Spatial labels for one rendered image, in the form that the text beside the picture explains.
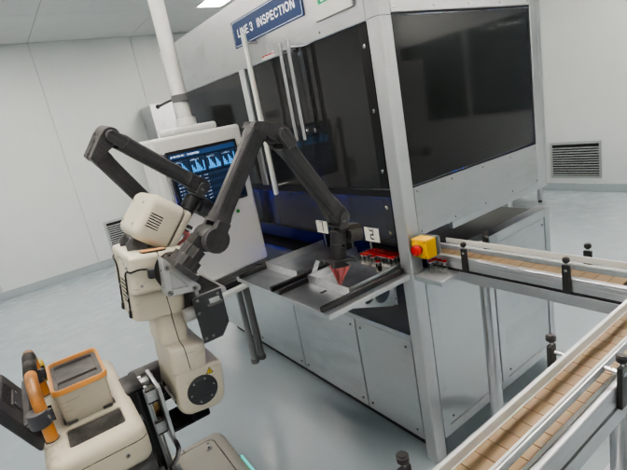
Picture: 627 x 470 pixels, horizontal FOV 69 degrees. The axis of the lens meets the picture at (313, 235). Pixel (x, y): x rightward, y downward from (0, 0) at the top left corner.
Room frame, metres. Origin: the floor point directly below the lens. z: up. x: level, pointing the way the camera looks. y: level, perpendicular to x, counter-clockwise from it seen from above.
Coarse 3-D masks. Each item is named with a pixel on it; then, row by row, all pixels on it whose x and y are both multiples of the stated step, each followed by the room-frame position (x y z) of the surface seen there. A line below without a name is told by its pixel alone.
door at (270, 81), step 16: (272, 64) 2.20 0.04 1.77; (288, 64) 2.09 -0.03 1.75; (256, 80) 2.34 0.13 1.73; (272, 80) 2.22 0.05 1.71; (272, 96) 2.24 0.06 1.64; (304, 96) 2.03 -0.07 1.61; (256, 112) 2.40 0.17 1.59; (272, 112) 2.26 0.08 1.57; (288, 112) 2.15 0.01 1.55; (304, 112) 2.05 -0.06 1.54; (288, 128) 2.17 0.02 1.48; (304, 144) 2.08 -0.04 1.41; (272, 160) 2.34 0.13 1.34; (288, 176) 2.24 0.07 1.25
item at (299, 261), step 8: (304, 248) 2.14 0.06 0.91; (312, 248) 2.16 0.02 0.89; (320, 248) 2.17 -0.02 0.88; (328, 248) 2.14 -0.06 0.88; (352, 248) 1.97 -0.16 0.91; (280, 256) 2.06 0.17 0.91; (288, 256) 2.08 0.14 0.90; (296, 256) 2.11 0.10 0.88; (304, 256) 2.08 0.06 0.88; (312, 256) 2.06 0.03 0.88; (320, 256) 2.04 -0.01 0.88; (328, 256) 2.01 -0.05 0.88; (272, 264) 1.96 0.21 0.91; (280, 264) 2.04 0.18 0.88; (288, 264) 2.02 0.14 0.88; (296, 264) 2.00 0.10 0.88; (304, 264) 1.97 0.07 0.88; (312, 264) 1.95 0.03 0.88; (320, 264) 1.87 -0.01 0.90; (280, 272) 1.92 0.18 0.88; (288, 272) 1.86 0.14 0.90; (296, 272) 1.80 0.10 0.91
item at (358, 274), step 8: (352, 264) 1.85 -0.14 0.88; (360, 264) 1.83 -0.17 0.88; (320, 272) 1.77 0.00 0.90; (328, 272) 1.79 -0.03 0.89; (352, 272) 1.75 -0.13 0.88; (360, 272) 1.73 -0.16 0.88; (368, 272) 1.72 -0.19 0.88; (376, 272) 1.70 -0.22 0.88; (384, 272) 1.62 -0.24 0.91; (312, 280) 1.71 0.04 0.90; (320, 280) 1.66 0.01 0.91; (328, 280) 1.72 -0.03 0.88; (336, 280) 1.70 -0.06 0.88; (344, 280) 1.68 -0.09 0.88; (352, 280) 1.67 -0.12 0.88; (360, 280) 1.65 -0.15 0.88; (368, 280) 1.57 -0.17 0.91; (328, 288) 1.62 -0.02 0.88; (336, 288) 1.58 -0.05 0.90; (344, 288) 1.54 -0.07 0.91; (352, 288) 1.53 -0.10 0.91
